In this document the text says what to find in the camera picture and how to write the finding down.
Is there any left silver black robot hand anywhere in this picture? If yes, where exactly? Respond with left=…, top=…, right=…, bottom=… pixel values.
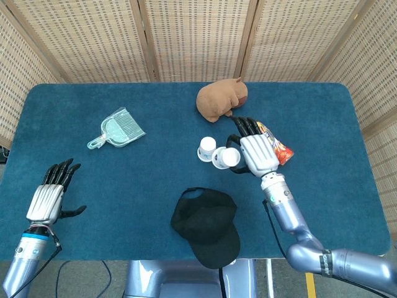
left=26, top=158, right=87, bottom=225

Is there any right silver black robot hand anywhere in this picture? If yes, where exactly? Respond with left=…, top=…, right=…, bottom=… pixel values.
left=226, top=116, right=279, bottom=178

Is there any white paper cup blue flower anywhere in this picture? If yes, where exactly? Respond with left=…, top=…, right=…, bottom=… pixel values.
left=212, top=146, right=241, bottom=170

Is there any white paper cup printed text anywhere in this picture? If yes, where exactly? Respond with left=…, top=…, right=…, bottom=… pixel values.
left=197, top=137, right=217, bottom=163

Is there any orange drink plastic bottle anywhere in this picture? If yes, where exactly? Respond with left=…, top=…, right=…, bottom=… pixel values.
left=256, top=120, right=295, bottom=166

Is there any brown capybara plush toy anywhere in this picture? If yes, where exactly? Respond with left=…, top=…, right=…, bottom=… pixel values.
left=196, top=77, right=249, bottom=124

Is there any black baseball cap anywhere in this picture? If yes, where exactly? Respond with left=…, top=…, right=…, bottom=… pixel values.
left=170, top=187, right=241, bottom=269

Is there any blue carpet table cover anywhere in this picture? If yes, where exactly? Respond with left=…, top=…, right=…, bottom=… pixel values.
left=0, top=82, right=392, bottom=261

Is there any green dustpan in plastic bag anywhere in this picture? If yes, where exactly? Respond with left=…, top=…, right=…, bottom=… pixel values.
left=86, top=106, right=146, bottom=152

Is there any woven bamboo screen panel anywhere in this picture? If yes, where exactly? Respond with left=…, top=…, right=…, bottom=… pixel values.
left=0, top=9, right=63, bottom=150
left=240, top=0, right=365, bottom=83
left=138, top=0, right=260, bottom=83
left=6, top=0, right=159, bottom=84
left=313, top=0, right=397, bottom=246

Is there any silver-blue robot torso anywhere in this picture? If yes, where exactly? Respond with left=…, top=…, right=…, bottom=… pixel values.
left=123, top=259, right=258, bottom=298

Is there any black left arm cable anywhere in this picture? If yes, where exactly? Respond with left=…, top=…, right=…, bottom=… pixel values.
left=12, top=232, right=63, bottom=297

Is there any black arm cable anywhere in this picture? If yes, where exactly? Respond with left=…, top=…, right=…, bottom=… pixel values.
left=12, top=232, right=63, bottom=297
left=262, top=199, right=387, bottom=297

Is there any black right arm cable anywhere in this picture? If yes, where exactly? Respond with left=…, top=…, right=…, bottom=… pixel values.
left=262, top=199, right=387, bottom=297

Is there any black floor cable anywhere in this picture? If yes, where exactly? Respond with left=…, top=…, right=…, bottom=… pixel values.
left=55, top=260, right=112, bottom=297

